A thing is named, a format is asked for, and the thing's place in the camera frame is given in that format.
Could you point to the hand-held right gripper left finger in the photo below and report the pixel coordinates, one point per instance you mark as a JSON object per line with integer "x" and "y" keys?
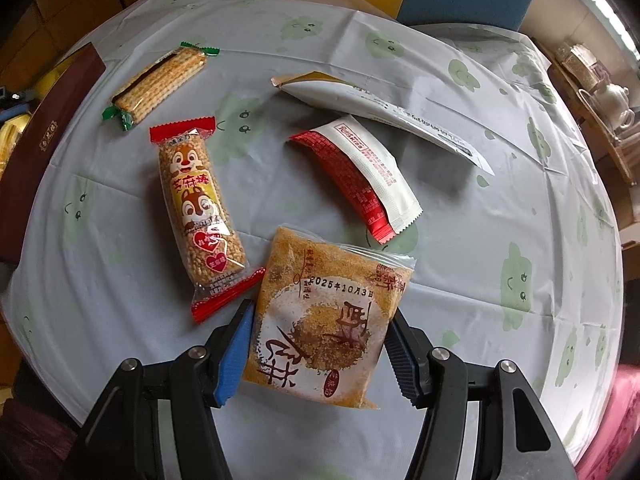
{"x": 232, "y": 355}

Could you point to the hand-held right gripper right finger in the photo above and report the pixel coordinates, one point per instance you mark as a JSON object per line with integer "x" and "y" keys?
{"x": 400, "y": 355}

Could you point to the beige pastry packet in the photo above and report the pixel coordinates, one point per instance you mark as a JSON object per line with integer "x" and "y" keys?
{"x": 320, "y": 320}

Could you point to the patterned tissue box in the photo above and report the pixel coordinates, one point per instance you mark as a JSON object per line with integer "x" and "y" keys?
{"x": 580, "y": 62}

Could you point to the dark maroon cloth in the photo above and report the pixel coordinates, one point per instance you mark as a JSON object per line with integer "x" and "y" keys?
{"x": 30, "y": 430}

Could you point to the green-ended cracker packet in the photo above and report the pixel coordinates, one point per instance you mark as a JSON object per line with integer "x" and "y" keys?
{"x": 155, "y": 85}

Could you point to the gold snack box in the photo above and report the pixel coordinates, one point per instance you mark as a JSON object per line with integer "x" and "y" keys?
{"x": 40, "y": 160}

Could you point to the red and white packet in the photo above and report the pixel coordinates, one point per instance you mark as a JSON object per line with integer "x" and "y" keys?
{"x": 370, "y": 180}

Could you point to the sesame stick packet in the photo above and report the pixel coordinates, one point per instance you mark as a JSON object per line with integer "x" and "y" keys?
{"x": 205, "y": 210}

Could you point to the wooden side table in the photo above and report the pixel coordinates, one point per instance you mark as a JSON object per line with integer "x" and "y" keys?
{"x": 622, "y": 160}

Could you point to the long white packet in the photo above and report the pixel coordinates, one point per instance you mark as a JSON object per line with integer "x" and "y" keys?
{"x": 360, "y": 100}

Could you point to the pink cloth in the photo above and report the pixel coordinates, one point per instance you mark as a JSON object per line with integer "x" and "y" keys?
{"x": 615, "y": 420}

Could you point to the white teapot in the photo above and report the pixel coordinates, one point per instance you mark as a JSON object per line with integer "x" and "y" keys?
{"x": 612, "y": 102}

